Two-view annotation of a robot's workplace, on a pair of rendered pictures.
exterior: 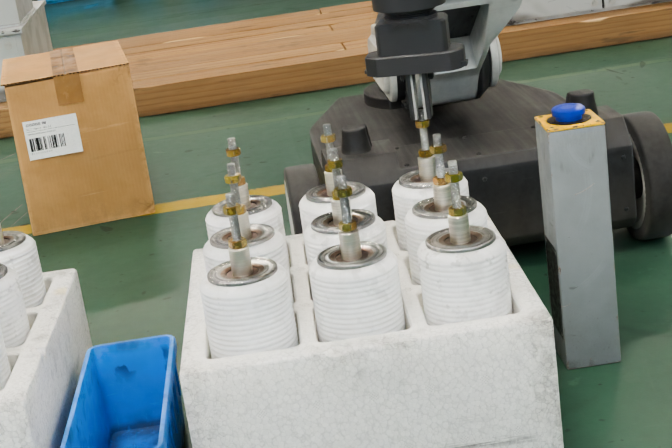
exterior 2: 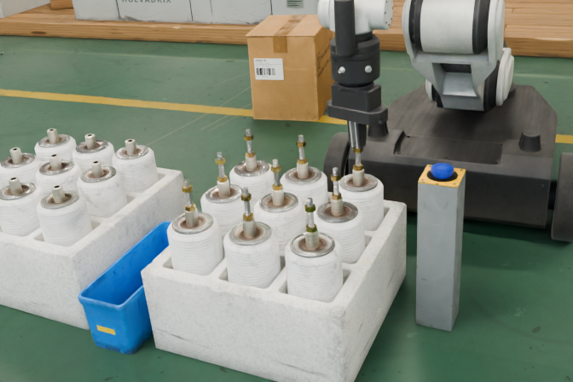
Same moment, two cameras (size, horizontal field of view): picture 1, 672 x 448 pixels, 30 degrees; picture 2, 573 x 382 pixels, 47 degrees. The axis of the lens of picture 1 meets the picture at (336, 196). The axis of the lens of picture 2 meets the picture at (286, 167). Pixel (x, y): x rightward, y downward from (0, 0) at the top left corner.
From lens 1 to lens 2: 70 cm
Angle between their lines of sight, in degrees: 28
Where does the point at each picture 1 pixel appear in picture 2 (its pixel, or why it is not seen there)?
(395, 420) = (248, 336)
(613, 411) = (411, 368)
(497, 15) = (477, 72)
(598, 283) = (441, 282)
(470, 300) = (301, 286)
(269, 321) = (193, 257)
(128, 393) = not seen: hidden behind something
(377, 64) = (329, 108)
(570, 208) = (427, 232)
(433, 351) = (269, 309)
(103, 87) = (298, 47)
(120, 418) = not seen: hidden behind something
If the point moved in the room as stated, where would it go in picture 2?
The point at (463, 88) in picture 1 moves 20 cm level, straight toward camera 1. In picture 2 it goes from (472, 105) to (443, 133)
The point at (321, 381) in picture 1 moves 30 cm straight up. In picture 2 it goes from (209, 301) to (186, 145)
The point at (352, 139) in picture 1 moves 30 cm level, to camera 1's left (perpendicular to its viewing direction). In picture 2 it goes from (372, 128) to (263, 115)
